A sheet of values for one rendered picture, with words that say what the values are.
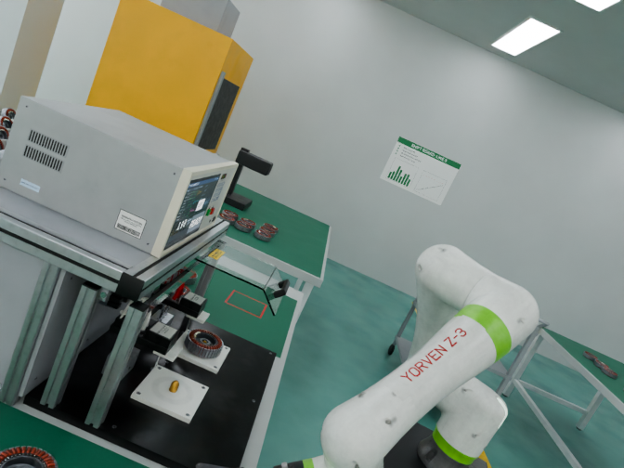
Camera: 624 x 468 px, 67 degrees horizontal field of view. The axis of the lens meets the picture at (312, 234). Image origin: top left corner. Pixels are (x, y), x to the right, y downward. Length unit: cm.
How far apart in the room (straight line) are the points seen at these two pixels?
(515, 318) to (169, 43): 432
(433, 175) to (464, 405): 532
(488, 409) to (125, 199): 100
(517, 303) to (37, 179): 102
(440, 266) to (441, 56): 563
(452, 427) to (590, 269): 614
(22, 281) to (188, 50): 393
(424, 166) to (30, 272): 577
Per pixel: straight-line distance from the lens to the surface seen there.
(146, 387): 125
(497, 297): 100
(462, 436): 136
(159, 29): 495
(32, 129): 116
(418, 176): 646
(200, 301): 142
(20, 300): 109
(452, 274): 105
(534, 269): 708
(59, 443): 112
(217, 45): 476
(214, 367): 142
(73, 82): 739
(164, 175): 104
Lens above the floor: 150
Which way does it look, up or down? 11 degrees down
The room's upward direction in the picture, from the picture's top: 25 degrees clockwise
